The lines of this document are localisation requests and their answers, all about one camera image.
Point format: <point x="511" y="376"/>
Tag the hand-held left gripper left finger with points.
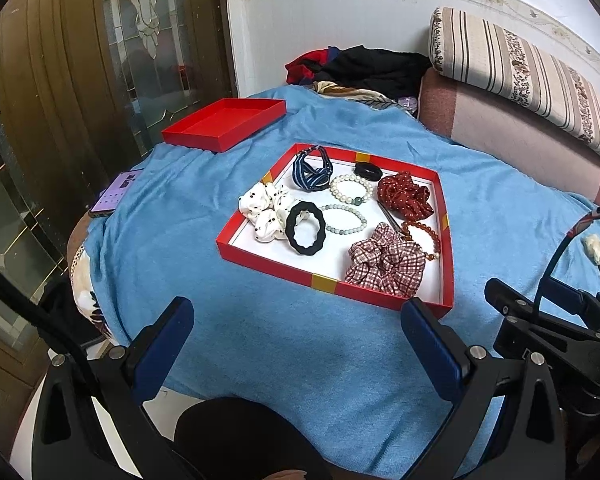
<point x="160" y="350"/>

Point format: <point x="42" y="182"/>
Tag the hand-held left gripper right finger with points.
<point x="430" y="350"/>

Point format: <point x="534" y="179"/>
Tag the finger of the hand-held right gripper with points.
<point x="505" y="297"/>
<point x="565" y="292"/>

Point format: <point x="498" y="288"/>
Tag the thin blue red hair band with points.
<point x="595" y="216"/>

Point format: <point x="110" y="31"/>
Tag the silver hair clip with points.
<point x="390" y="220"/>

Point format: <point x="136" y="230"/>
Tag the red box tray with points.
<point x="280" y="255"/>

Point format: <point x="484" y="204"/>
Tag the red plaid scrunchie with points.
<point x="385" y="262"/>

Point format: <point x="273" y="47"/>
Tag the floral bed sheet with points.
<point x="82" y="280"/>

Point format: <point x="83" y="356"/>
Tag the blue blanket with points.
<point x="280" y="350"/>

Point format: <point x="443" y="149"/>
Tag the person's black trouser leg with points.
<point x="250" y="440"/>

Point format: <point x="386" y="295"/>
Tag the dark red dotted scrunchie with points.
<point x="405" y="195"/>

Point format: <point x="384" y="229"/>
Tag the cream black-dotted scrunchie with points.
<point x="262" y="225"/>

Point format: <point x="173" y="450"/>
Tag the smartphone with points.
<point x="115" y="192"/>

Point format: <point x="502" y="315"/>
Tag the pink bolster cushion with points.
<point x="490" y="130"/>

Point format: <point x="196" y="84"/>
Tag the blue striped headband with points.
<point x="305" y="175"/>

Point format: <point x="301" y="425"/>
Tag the purple plastic item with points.
<point x="410" y="103"/>

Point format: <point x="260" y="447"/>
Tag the striped floral pillow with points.
<point x="520" y="70"/>

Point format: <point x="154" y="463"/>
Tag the red box lid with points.
<point x="225" y="120"/>

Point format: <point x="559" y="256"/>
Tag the cream patterned scarf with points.
<point x="345" y="91"/>

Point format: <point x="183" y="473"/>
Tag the black clothes pile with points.
<point x="375" y="70"/>

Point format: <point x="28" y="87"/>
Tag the wooden glass door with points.
<point x="55" y="85"/>

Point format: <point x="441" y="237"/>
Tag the red and blue garment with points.
<point x="305" y="67"/>

